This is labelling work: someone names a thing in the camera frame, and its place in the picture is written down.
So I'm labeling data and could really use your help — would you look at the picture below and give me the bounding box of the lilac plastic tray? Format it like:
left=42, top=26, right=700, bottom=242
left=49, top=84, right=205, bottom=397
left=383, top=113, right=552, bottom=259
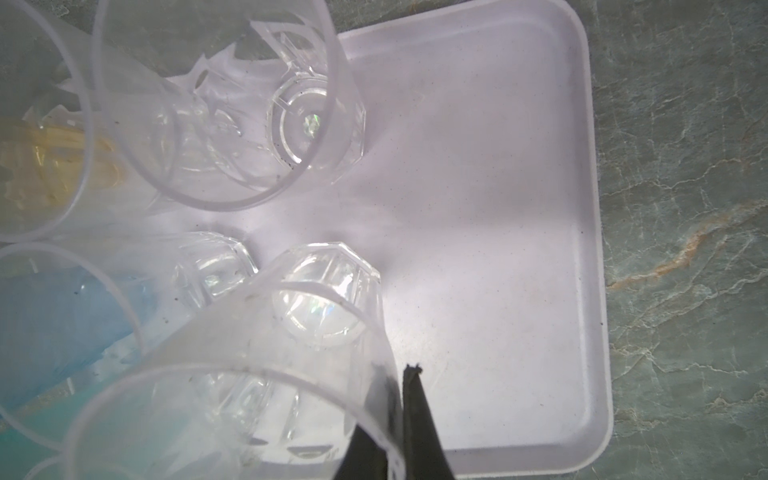
left=155, top=1, right=613, bottom=477

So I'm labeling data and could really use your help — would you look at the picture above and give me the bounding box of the yellow plastic cup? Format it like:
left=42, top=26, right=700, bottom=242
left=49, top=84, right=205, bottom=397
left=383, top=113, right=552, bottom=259
left=1, top=118, right=127, bottom=243

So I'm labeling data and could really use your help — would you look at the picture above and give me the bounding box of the teal plastic cup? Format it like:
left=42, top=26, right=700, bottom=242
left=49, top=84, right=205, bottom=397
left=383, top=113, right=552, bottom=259
left=1, top=383, right=153, bottom=479

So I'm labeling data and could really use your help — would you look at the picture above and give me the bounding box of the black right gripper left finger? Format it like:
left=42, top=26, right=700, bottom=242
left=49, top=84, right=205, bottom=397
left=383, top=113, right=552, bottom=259
left=333, top=426, right=389, bottom=480

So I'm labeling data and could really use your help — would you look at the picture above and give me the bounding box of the blue plastic cup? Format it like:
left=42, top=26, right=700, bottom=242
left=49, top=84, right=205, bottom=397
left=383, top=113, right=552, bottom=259
left=1, top=267, right=141, bottom=410

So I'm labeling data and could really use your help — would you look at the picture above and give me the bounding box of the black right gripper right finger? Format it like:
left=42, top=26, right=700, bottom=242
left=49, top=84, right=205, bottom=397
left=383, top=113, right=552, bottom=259
left=402, top=365, right=455, bottom=480

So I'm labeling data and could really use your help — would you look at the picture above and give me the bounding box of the clear faceted glass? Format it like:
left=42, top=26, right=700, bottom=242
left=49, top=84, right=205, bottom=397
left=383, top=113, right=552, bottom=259
left=1, top=1, right=174, bottom=241
left=91, top=1, right=366, bottom=212
left=61, top=241, right=406, bottom=480
left=1, top=231, right=257, bottom=429

